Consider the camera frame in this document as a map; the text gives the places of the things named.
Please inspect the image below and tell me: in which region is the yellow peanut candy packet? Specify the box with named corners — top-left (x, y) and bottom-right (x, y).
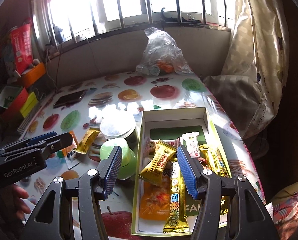
top-left (139, 140), bottom-right (177, 186)

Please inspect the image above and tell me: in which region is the white orange konjac snack pouch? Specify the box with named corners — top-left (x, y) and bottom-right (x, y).
top-left (139, 164), bottom-right (170, 221)

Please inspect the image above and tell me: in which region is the white cardboard box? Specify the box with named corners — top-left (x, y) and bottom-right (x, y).
top-left (130, 106), bottom-right (234, 237)

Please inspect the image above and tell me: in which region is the orange flat snack packet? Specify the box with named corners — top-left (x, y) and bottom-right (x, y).
top-left (62, 131), bottom-right (78, 157)

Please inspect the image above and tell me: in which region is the floral pink cloth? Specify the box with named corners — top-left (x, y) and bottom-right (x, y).
top-left (266, 182), bottom-right (298, 239)

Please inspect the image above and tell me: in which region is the person's left hand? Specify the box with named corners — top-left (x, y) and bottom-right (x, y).
top-left (12, 184), bottom-right (31, 220)

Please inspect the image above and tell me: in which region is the small yellow candy packet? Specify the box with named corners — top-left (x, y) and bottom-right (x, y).
top-left (74, 127), bottom-right (100, 154)

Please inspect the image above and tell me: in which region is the white red candy packet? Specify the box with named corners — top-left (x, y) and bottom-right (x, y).
top-left (182, 132), bottom-right (201, 158)

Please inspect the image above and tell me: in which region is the black smartphone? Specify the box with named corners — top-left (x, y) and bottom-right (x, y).
top-left (53, 90), bottom-right (87, 108)

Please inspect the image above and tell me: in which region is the yellow green box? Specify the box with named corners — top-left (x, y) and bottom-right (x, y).
top-left (20, 92), bottom-right (38, 118)

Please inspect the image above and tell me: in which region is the long gold snack bar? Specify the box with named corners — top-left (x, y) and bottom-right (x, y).
top-left (163, 161), bottom-right (189, 233)

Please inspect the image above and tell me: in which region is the orange plastic bin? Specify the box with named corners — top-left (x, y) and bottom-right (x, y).
top-left (18, 62), bottom-right (46, 88)

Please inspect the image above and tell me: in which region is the green cream jar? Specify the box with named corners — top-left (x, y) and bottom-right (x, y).
top-left (99, 138), bottom-right (138, 181)

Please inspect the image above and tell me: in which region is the clear jar with dark contents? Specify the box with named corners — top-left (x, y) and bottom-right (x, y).
top-left (100, 115), bottom-right (138, 148)

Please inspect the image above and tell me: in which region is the black cable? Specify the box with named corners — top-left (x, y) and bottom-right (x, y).
top-left (45, 36), bottom-right (101, 93)

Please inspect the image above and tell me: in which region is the black white striped box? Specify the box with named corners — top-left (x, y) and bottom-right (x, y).
top-left (17, 102), bottom-right (40, 135)

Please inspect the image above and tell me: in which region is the beige curtain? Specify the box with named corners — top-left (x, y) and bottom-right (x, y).
top-left (204, 0), bottom-right (289, 139)

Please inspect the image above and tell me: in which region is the clear plastic bag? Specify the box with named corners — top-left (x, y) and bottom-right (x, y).
top-left (136, 27), bottom-right (193, 77)

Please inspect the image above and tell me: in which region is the red snack bag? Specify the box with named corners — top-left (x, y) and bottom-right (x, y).
top-left (10, 24), bottom-right (33, 75)

